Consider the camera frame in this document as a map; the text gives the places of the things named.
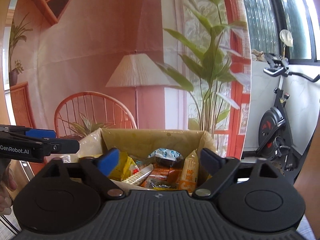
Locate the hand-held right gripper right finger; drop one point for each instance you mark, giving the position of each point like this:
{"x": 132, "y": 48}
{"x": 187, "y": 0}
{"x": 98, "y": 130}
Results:
{"x": 210, "y": 158}

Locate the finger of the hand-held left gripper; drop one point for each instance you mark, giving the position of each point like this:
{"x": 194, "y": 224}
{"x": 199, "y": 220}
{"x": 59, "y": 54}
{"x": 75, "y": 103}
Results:
{"x": 40, "y": 133}
{"x": 65, "y": 146}

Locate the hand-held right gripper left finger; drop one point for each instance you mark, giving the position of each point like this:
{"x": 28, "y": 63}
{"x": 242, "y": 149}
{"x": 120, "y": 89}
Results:
{"x": 110, "y": 162}

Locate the pale yellow cracker packet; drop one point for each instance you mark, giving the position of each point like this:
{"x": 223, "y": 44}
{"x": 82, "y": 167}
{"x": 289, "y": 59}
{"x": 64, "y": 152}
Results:
{"x": 138, "y": 176}

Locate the cardboard box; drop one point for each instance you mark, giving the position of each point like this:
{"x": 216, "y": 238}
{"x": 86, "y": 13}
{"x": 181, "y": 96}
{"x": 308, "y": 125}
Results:
{"x": 150, "y": 140}

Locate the white blue snack packet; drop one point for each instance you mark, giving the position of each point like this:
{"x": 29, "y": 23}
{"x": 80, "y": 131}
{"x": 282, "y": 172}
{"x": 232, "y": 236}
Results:
{"x": 163, "y": 153}

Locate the large orange snack packet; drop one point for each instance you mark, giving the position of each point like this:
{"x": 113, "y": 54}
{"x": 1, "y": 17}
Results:
{"x": 160, "y": 173}

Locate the person's left hand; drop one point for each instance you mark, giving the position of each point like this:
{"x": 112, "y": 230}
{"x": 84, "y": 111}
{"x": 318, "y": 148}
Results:
{"x": 6, "y": 185}

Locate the bright yellow snack packet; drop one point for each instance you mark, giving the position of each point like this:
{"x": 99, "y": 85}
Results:
{"x": 126, "y": 166}

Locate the black exercise bike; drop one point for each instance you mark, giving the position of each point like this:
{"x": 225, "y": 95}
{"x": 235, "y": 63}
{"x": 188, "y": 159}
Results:
{"x": 271, "y": 125}

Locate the brown wooden panel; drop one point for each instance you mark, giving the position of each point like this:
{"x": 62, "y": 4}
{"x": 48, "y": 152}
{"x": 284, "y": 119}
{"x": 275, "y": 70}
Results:
{"x": 310, "y": 180}

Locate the crumpled beige cloth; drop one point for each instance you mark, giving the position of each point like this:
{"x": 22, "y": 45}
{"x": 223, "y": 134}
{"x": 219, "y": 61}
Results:
{"x": 258, "y": 55}

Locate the white hanging object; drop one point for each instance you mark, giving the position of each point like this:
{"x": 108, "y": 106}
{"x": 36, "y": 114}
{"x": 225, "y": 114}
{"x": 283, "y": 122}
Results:
{"x": 286, "y": 37}

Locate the window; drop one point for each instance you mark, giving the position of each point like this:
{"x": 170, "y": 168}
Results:
{"x": 262, "y": 17}

